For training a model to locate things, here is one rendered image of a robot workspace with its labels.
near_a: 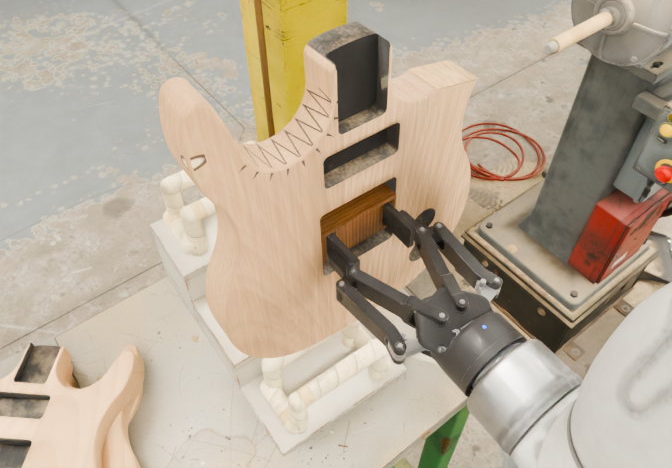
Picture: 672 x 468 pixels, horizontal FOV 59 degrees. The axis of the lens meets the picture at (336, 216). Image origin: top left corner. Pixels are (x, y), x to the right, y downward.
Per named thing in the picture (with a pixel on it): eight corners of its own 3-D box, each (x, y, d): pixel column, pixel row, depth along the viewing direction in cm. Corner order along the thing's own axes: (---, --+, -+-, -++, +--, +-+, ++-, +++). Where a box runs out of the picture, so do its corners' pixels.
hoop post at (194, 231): (203, 239, 109) (193, 204, 102) (211, 250, 107) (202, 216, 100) (187, 247, 107) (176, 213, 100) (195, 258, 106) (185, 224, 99)
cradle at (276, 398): (272, 379, 107) (270, 371, 105) (308, 429, 101) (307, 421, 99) (256, 389, 106) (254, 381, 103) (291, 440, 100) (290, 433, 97)
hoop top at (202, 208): (277, 171, 109) (276, 159, 107) (287, 181, 108) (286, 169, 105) (178, 218, 102) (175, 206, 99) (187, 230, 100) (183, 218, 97)
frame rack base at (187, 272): (276, 220, 135) (270, 165, 122) (314, 263, 127) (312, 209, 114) (167, 278, 124) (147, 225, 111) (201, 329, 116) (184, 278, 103)
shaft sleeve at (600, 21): (599, 10, 132) (613, 12, 130) (598, 24, 134) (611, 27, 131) (547, 37, 125) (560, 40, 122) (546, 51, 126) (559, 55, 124)
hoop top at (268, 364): (352, 308, 109) (352, 298, 106) (363, 320, 107) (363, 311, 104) (258, 366, 101) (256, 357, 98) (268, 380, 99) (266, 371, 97)
